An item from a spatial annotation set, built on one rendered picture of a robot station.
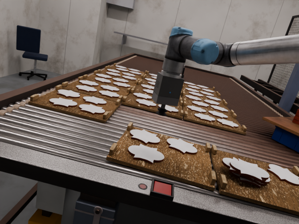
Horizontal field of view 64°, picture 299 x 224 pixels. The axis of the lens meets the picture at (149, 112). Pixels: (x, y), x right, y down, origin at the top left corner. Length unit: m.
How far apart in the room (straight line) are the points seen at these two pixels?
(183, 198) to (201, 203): 0.06
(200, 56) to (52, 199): 0.69
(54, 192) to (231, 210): 0.60
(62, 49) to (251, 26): 4.62
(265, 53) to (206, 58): 0.16
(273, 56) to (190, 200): 0.51
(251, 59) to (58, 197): 0.77
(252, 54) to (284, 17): 6.24
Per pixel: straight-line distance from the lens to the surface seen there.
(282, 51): 0.73
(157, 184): 0.83
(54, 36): 6.15
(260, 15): 6.80
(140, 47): 6.39
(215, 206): 0.87
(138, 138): 1.08
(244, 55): 0.79
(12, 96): 1.38
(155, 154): 0.97
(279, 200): 1.03
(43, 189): 0.93
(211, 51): 0.75
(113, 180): 0.83
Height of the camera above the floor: 1.40
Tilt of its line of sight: 18 degrees down
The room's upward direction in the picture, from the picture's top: 13 degrees clockwise
